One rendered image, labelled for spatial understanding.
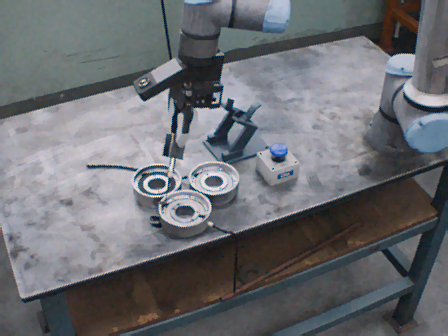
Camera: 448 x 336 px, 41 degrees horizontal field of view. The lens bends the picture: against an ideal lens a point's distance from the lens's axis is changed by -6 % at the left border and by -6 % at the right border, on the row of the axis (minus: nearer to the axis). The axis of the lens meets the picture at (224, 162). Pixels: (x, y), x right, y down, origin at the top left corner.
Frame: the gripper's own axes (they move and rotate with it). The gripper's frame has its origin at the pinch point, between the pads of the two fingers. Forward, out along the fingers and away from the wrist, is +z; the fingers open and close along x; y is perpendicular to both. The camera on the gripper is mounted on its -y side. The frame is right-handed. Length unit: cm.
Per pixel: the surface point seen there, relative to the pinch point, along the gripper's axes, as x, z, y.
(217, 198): -10.0, 9.3, 6.5
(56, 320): -16.1, 30.0, -30.0
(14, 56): 155, 62, -12
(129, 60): 156, 71, 44
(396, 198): -4, 29, 68
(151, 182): 0.9, 11.7, -3.8
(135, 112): 29.7, 13.3, 2.0
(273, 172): -8.5, 6.2, 19.9
